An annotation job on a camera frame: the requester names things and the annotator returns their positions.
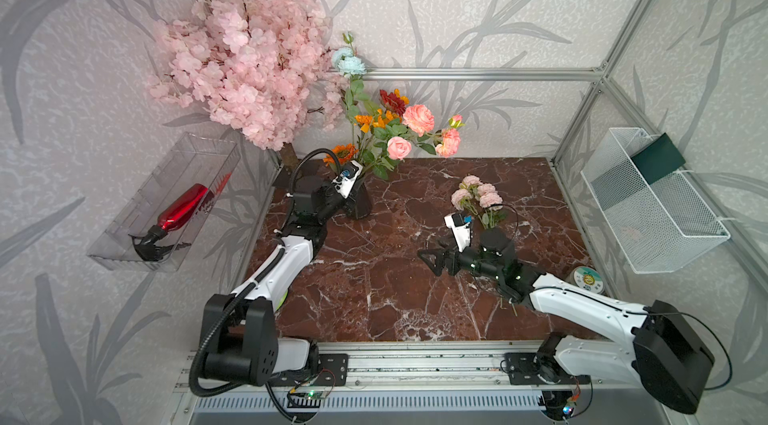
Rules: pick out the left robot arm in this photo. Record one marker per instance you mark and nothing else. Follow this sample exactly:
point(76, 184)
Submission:
point(239, 343)

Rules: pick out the pink rose stem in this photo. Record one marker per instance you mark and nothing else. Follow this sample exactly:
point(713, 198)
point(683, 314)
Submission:
point(398, 148)

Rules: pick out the round tape roll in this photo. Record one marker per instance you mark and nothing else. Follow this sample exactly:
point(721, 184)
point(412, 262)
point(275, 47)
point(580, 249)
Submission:
point(587, 279)

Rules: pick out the red spray bottle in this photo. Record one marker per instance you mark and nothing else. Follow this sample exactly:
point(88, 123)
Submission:
point(172, 219)

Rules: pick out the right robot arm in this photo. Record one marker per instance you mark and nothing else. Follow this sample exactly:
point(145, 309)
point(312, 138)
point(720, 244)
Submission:
point(653, 346)

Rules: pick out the aluminium mounting rail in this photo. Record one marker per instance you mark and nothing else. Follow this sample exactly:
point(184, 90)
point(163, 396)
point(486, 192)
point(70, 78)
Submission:
point(400, 366)

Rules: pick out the pink cherry blossom tree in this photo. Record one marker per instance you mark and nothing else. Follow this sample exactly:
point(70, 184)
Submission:
point(259, 67)

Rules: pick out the clear plastic wall bin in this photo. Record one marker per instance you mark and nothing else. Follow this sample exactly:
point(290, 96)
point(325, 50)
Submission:
point(191, 160)

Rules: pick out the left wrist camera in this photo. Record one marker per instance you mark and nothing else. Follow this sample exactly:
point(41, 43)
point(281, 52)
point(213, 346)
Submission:
point(347, 177)

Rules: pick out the pink carnation stem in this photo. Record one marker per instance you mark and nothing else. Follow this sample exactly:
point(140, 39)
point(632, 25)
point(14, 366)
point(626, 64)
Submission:
point(480, 200)
point(495, 256)

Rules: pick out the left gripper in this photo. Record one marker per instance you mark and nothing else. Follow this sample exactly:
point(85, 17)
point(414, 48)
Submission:
point(324, 188)

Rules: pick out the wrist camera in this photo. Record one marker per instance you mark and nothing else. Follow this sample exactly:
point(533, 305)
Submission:
point(461, 227)
point(347, 177)

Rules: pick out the white wire mesh basket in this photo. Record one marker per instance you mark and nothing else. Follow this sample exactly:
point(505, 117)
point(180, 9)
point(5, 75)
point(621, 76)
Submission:
point(660, 227)

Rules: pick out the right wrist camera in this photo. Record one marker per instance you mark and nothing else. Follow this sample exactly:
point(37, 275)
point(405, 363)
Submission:
point(461, 227)

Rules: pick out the mixed flower bouquet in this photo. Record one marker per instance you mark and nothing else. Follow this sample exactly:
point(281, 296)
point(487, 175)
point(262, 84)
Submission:
point(375, 121)

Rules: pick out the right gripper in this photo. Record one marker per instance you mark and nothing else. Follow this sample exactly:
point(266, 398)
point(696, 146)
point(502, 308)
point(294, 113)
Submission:
point(451, 253)

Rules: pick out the green yellow spatula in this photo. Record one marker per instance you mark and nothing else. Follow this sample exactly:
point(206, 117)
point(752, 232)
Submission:
point(281, 301)

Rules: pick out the dark glass vase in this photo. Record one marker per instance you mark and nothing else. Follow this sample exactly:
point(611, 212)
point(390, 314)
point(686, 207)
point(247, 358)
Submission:
point(358, 204)

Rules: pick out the dark green card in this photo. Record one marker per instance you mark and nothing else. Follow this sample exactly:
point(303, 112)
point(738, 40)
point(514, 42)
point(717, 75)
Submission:
point(658, 159)

